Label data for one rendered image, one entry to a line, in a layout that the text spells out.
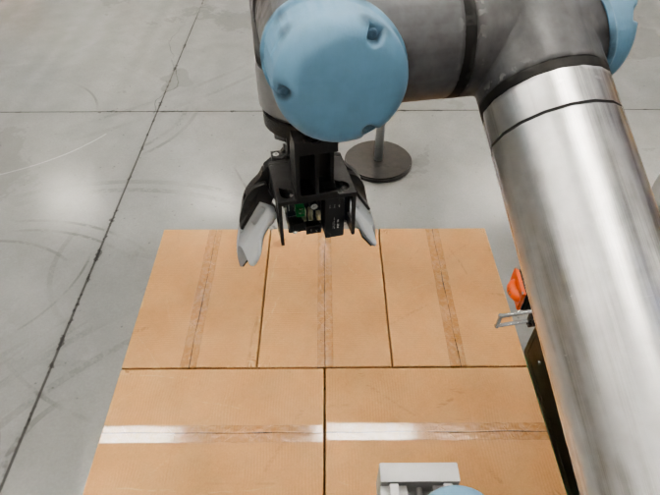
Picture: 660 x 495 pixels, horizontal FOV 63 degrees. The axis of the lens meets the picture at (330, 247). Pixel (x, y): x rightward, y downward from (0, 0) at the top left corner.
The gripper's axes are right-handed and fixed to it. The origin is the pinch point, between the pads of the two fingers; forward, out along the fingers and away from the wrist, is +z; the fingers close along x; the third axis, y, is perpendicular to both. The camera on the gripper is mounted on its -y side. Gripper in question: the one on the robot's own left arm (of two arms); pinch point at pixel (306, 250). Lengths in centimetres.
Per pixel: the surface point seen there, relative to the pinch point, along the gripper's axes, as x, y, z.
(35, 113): -129, -310, 148
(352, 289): 26, -69, 93
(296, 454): -2, -18, 93
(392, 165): 85, -198, 145
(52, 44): -132, -418, 148
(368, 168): 71, -198, 145
